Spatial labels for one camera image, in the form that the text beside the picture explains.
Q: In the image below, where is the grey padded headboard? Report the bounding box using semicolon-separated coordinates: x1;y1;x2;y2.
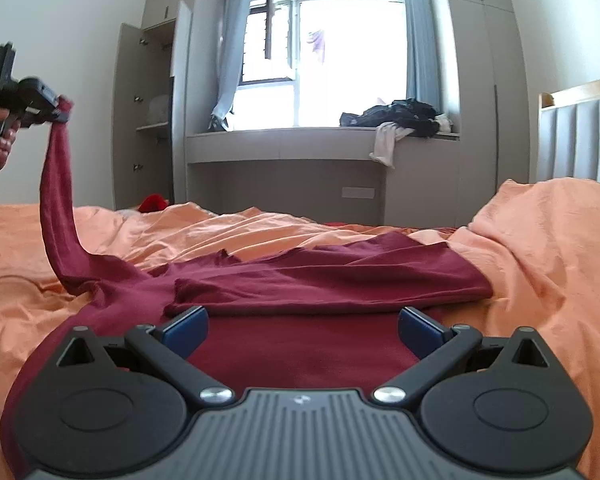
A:
536;75;600;186

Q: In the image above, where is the white garment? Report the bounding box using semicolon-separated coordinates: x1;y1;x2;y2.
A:
370;122;413;170

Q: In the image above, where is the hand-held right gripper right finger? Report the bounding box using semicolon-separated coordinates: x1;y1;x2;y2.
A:
372;306;552;407

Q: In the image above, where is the window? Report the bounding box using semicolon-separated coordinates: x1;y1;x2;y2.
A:
237;0;416;128

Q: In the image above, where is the purple hanging garment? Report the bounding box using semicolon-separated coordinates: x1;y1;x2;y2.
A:
306;29;327;63

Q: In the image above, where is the pile of dark clothes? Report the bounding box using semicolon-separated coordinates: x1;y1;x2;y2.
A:
339;99;440;139

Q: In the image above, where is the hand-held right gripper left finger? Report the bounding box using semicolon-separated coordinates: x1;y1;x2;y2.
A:
55;306;234;407

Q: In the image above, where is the open grey wardrobe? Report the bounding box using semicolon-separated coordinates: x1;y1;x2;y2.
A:
112;0;216;211

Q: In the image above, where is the grey-blue curtain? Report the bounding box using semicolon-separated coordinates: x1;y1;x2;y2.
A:
211;0;257;131
399;0;443;117

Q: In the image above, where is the orange blanket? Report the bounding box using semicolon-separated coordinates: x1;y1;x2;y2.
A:
0;177;600;480

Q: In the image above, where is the white wardrobe door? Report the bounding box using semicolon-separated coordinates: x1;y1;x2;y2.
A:
172;0;194;80

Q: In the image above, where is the red cloth item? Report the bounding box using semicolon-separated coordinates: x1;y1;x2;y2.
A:
138;193;169;212

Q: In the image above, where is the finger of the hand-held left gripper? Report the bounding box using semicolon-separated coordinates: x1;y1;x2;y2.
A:
39;96;74;125

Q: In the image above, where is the grey window bench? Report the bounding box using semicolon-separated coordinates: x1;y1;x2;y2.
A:
184;125;463;228

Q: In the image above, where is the tall grey closed wardrobe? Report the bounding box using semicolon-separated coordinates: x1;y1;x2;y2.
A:
440;0;541;228

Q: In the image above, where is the maroon garment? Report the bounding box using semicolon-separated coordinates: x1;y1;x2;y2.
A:
0;99;496;462

